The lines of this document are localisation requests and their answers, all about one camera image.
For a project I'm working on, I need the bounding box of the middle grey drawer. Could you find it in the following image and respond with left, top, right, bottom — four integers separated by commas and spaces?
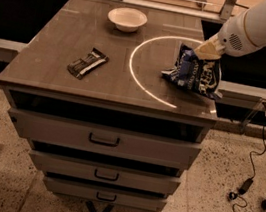
30, 150, 180, 195

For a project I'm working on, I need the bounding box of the white bowl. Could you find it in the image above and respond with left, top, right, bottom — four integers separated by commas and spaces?
108, 7, 148, 33

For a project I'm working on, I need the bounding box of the black power adapter cable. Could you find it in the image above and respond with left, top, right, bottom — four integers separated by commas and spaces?
225, 120, 266, 212

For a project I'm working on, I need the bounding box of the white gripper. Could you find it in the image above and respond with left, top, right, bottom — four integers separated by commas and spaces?
194, 0, 266, 60

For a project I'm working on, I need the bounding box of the bottom grey drawer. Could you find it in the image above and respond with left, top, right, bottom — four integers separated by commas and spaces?
43, 177, 167, 212

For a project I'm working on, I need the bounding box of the blue chip bag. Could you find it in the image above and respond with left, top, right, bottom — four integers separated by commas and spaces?
161, 43, 223, 101

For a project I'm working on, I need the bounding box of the top grey drawer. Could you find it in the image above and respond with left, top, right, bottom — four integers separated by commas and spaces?
8, 108, 201, 169

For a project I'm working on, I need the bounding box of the black rxbar chocolate bar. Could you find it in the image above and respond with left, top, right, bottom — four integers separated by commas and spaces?
67, 48, 109, 80

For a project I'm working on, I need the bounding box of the grey drawer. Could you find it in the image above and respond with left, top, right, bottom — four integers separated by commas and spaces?
30, 150, 180, 195
43, 177, 167, 212
8, 108, 201, 169

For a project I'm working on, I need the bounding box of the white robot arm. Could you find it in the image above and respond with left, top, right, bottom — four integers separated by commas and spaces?
195, 0, 266, 60

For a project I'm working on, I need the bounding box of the grey drawer cabinet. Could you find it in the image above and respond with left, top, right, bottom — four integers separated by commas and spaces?
0, 0, 217, 200

